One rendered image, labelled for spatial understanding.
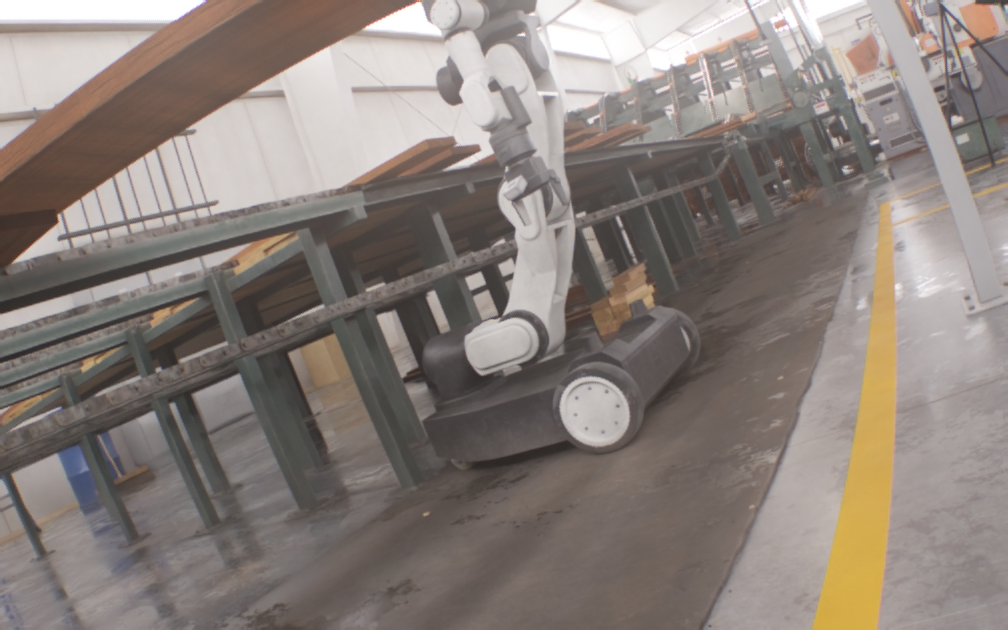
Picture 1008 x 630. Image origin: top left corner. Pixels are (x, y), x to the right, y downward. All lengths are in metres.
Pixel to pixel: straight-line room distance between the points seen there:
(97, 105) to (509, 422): 1.28
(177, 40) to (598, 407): 1.20
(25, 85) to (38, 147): 8.48
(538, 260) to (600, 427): 0.45
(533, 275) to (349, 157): 9.45
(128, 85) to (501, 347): 1.30
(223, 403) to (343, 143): 4.44
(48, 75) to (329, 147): 4.48
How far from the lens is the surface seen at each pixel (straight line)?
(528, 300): 2.03
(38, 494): 8.07
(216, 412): 8.61
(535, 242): 1.96
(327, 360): 9.79
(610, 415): 1.78
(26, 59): 9.83
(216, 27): 1.00
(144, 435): 8.04
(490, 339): 2.05
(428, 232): 2.72
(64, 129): 1.13
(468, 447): 2.06
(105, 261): 1.64
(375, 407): 2.23
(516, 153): 1.75
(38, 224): 1.42
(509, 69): 1.96
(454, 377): 2.17
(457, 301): 2.71
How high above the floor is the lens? 0.47
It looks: 4 degrees down
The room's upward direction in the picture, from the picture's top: 22 degrees counter-clockwise
